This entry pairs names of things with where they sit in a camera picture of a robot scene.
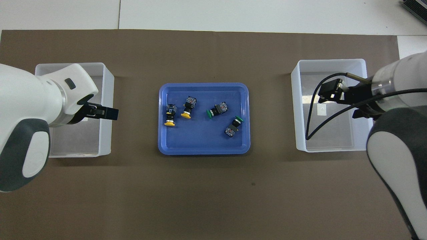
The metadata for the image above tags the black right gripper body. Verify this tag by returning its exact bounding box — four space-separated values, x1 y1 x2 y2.
347 82 377 115

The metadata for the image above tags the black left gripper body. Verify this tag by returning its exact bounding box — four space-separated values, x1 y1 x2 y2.
68 103 102 124

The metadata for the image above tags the yellow push button switch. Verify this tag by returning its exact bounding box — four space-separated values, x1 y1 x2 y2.
164 104 177 127
180 96 197 119

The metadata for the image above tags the green push button switch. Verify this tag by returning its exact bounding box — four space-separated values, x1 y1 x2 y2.
206 101 229 120
224 116 244 138

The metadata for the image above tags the translucent white plastic box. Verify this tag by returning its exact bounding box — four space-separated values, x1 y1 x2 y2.
35 62 115 158
291 59 374 153

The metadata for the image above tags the blue plastic tray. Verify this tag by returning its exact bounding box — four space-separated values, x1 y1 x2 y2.
158 83 251 156

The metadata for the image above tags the dark grey ridged device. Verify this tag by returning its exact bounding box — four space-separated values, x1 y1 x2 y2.
402 0 427 25

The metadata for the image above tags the brown paper table mat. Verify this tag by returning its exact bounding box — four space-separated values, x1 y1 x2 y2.
0 29 412 240

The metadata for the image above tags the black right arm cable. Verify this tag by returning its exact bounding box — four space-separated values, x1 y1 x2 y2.
305 72 427 140

